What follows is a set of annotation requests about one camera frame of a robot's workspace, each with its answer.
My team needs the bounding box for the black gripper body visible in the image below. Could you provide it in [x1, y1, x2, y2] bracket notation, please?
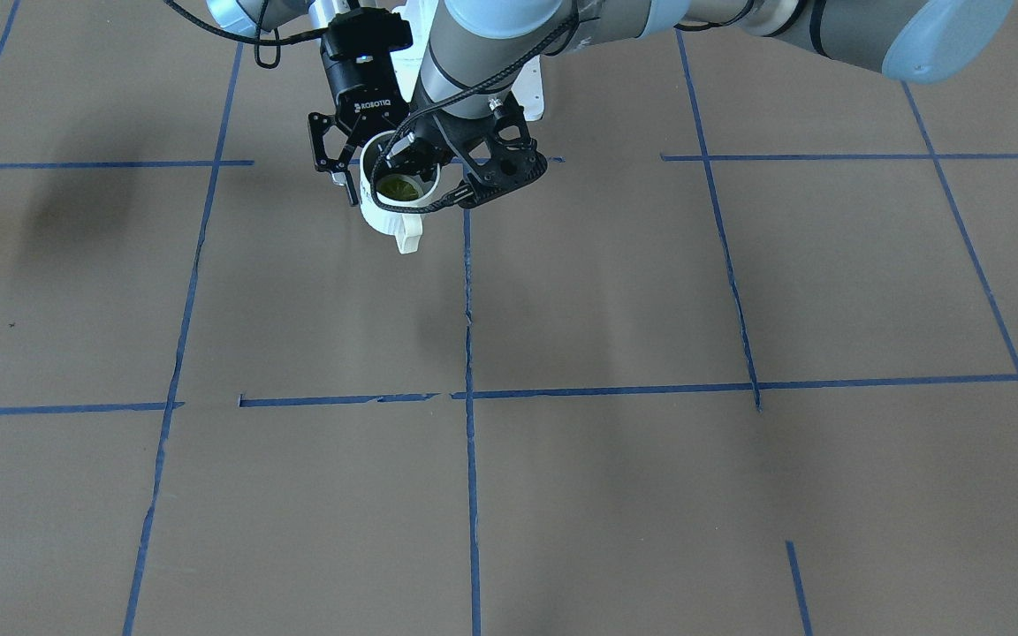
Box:
[322, 11, 413, 133]
[399, 111, 455, 182]

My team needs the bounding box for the white ceramic mug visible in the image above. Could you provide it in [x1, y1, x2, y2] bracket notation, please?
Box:
[359, 132, 441, 254]

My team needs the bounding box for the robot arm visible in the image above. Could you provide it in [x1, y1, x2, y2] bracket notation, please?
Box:
[380, 1, 1013, 173]
[207, 1, 414, 206]

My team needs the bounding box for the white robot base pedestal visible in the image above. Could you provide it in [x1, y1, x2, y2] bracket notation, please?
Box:
[390, 0, 547, 123]

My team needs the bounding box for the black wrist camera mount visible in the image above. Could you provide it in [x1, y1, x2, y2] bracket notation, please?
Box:
[433, 93, 549, 209]

